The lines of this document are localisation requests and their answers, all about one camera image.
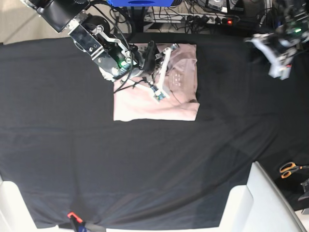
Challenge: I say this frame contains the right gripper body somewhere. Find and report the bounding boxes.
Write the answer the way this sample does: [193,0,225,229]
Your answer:
[114,41,181,104]

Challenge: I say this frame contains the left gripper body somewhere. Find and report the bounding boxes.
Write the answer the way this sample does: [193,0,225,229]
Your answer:
[245,32,302,80]

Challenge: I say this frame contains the pale pink T-shirt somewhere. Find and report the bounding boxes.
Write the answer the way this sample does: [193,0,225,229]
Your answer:
[113,43,200,122]

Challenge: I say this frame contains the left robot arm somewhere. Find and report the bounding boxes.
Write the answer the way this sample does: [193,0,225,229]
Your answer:
[245,0,309,80]

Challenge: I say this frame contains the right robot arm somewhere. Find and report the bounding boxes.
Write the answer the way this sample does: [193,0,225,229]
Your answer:
[22,0,179,101]

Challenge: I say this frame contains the white power strip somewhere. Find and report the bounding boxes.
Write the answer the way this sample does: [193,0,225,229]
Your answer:
[144,11,240,26]

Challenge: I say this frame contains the black table stand pole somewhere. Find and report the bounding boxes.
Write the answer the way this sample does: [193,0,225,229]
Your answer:
[130,7,146,33]

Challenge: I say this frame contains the blue plastic bin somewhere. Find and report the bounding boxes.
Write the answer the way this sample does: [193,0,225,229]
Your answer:
[107,0,173,7]

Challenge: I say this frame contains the black table cloth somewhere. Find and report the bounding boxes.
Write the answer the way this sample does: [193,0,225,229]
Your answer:
[0,33,309,230]

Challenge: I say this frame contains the orange handled scissors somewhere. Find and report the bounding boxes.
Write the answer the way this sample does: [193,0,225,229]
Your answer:
[279,162,309,179]

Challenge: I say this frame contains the white table frame right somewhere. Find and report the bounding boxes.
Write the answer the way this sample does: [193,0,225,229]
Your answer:
[219,161,306,232]

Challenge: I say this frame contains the white table frame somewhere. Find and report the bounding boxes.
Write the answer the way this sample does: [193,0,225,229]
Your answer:
[219,161,306,232]
[0,180,59,232]

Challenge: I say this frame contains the white table frame left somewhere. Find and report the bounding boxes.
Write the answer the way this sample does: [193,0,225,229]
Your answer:
[0,180,59,232]

